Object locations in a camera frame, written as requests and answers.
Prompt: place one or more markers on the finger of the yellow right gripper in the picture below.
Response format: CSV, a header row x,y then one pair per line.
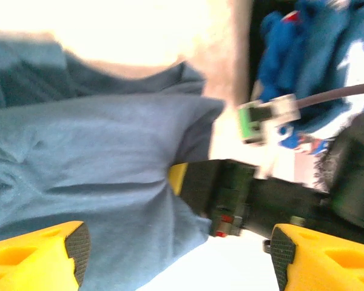
x,y
177,179

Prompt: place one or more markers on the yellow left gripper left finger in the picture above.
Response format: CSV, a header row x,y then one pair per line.
x,y
24,260

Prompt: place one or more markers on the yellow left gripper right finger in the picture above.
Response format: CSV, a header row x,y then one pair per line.
x,y
330,266

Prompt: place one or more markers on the plain slate blue t-shirt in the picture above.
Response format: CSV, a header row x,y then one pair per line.
x,y
94,145

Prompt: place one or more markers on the folded white red blue t-shirt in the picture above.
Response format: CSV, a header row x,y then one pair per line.
x,y
318,147

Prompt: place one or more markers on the folded bright blue t-shirt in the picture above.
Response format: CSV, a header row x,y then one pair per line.
x,y
279,54

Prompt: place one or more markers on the folded blue cartoon print t-shirt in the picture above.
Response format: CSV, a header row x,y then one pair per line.
x,y
321,45

